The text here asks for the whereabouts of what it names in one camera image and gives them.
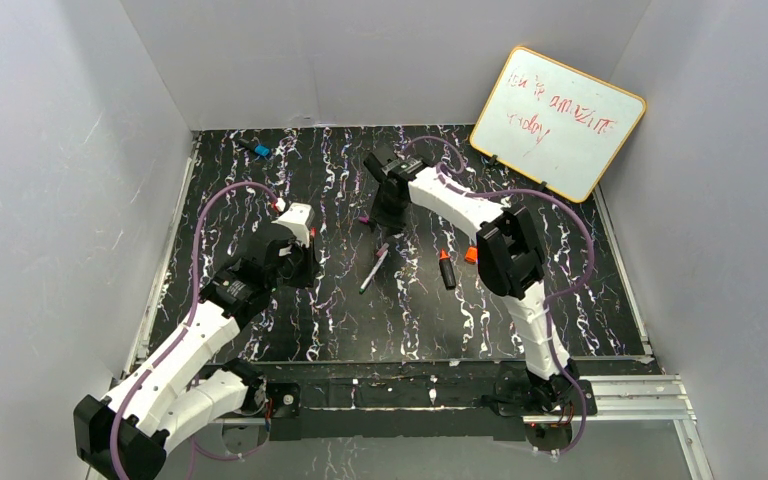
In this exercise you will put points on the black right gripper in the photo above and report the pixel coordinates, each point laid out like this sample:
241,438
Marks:
389,196

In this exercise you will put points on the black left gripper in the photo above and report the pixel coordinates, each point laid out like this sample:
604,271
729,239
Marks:
301,266

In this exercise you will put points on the pink translucent pen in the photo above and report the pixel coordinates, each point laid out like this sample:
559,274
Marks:
382,250

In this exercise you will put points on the white green-tipped pen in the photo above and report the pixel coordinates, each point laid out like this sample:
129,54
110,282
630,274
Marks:
368,279

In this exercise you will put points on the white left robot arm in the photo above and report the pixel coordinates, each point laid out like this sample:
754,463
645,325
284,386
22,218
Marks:
128,433

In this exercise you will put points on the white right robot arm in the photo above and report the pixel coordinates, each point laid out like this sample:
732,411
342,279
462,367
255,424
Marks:
510,261

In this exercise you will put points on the blue pen cap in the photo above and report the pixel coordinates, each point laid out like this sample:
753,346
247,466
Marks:
262,151

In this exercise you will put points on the black orange highlighter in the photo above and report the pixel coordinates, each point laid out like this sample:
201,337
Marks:
447,270

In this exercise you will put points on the orange highlighter cap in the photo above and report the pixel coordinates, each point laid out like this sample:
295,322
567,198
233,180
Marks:
471,255

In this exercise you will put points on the yellow-framed whiteboard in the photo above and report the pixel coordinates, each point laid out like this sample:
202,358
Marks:
554,124

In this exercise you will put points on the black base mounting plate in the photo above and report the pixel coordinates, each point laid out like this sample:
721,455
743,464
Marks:
438,398

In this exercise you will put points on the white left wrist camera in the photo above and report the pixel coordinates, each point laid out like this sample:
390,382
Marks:
298,218

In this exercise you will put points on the aluminium rail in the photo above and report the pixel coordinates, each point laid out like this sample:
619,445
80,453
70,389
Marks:
638,398

